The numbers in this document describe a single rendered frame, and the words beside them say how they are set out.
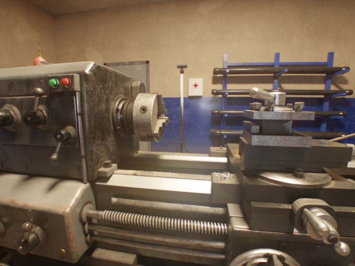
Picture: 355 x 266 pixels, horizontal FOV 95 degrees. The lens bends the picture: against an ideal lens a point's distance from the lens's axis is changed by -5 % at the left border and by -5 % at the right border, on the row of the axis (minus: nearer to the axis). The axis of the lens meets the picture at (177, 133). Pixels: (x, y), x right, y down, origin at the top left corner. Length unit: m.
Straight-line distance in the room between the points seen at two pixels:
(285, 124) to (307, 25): 4.07
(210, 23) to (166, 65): 1.24
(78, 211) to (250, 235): 0.62
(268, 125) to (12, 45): 4.69
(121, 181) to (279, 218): 0.58
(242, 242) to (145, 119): 0.58
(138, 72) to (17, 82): 3.38
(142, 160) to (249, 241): 0.72
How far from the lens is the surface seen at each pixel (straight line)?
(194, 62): 3.98
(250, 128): 0.59
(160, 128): 0.84
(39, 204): 0.86
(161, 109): 0.87
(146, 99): 0.83
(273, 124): 0.60
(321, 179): 0.63
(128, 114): 0.86
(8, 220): 1.01
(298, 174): 0.60
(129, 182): 0.77
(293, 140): 0.59
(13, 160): 1.09
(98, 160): 0.80
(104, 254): 1.02
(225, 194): 0.68
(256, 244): 0.63
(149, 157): 1.08
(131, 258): 0.97
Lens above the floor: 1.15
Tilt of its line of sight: 9 degrees down
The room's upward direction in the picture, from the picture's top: straight up
